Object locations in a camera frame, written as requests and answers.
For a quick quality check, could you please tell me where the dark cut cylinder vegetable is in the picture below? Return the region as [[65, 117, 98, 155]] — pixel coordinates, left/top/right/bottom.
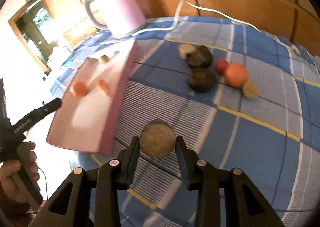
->
[[139, 119, 177, 158]]

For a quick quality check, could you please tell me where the orange carrot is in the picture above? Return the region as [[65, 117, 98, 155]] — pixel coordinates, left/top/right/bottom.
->
[[96, 79, 112, 98]]

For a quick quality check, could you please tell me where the tan round kiwi fruit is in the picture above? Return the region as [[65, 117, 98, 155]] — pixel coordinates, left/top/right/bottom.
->
[[242, 80, 258, 99]]

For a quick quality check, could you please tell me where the red tomato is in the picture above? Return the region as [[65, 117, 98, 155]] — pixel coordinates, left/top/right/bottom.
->
[[215, 59, 229, 74]]

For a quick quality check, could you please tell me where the dark avocado half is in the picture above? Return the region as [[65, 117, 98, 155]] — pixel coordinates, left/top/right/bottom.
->
[[186, 45, 214, 69]]

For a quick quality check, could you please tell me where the beige cut potato piece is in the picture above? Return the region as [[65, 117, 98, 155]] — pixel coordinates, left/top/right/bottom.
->
[[178, 44, 195, 60]]

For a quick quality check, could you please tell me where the person's left hand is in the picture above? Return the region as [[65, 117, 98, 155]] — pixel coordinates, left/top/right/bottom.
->
[[1, 141, 40, 204]]

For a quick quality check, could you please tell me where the pink tray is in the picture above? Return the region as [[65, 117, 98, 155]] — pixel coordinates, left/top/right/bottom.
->
[[46, 38, 139, 154]]

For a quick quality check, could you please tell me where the small orange fruit in tray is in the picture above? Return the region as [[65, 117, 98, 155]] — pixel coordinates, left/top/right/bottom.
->
[[70, 81, 88, 98]]

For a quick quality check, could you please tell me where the blue plaid tablecloth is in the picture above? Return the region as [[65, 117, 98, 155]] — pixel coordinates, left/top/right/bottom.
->
[[49, 15, 320, 227]]

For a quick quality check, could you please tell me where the dark round avocado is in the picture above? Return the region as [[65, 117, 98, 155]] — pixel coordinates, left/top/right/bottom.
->
[[187, 68, 217, 93]]

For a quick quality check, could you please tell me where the large orange fruit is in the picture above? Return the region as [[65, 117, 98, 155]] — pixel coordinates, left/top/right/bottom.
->
[[223, 63, 248, 88]]

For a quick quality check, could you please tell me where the white power plug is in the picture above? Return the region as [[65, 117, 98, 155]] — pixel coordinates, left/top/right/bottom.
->
[[290, 44, 300, 57]]

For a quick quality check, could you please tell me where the pink electric kettle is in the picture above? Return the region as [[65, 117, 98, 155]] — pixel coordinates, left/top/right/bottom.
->
[[84, 0, 147, 39]]

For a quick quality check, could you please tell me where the window with wooden frame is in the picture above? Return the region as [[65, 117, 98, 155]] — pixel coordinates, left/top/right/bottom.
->
[[9, 0, 59, 75]]

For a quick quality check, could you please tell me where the white power cable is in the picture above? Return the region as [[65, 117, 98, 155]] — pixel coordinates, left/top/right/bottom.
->
[[131, 0, 296, 49]]

